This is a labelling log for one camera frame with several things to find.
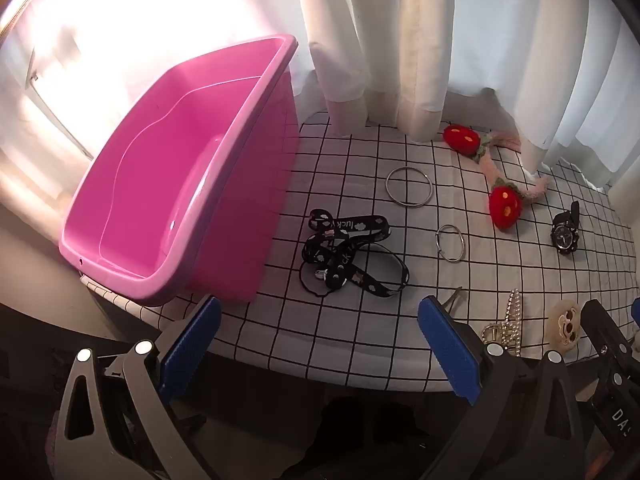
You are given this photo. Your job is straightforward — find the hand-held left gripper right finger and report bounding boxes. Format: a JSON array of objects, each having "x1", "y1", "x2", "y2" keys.
[{"x1": 417, "y1": 296, "x2": 596, "y2": 480}]

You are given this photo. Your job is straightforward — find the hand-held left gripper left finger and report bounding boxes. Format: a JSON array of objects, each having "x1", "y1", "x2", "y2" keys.
[{"x1": 47, "y1": 296, "x2": 223, "y2": 480}]

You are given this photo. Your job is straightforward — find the beige plush face brooch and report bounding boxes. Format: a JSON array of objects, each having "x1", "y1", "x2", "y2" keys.
[{"x1": 548, "y1": 299, "x2": 583, "y2": 348}]

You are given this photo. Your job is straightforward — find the pearl hair clip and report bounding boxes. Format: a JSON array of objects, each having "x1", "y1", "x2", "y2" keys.
[{"x1": 501, "y1": 288, "x2": 524, "y2": 356}]

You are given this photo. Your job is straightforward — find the small silver ring pair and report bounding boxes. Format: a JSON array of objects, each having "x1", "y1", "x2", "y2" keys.
[{"x1": 436, "y1": 224, "x2": 468, "y2": 263}]

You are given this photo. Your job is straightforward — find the black printed lanyard ribbon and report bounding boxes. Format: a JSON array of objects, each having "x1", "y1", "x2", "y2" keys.
[{"x1": 301, "y1": 208, "x2": 411, "y2": 298}]

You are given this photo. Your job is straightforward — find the large silver bangle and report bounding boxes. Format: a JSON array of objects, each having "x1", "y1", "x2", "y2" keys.
[{"x1": 385, "y1": 166, "x2": 431, "y2": 207}]

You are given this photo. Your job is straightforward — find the pink plastic bin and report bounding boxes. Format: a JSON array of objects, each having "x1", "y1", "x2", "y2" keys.
[{"x1": 58, "y1": 33, "x2": 300, "y2": 307}]

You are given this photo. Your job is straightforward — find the black wristwatch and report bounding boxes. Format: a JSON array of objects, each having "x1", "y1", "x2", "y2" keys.
[{"x1": 551, "y1": 201, "x2": 582, "y2": 256}]

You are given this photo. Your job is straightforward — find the red knitted strawberry charm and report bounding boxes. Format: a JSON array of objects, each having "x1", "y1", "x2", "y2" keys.
[{"x1": 442, "y1": 124, "x2": 551, "y2": 233}]

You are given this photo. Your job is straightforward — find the black grid white tablecloth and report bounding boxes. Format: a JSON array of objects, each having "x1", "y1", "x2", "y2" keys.
[{"x1": 82, "y1": 110, "x2": 640, "y2": 396}]

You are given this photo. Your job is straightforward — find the white sheer curtain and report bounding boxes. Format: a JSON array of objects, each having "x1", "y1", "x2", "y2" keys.
[{"x1": 0, "y1": 0, "x2": 311, "y2": 196}]

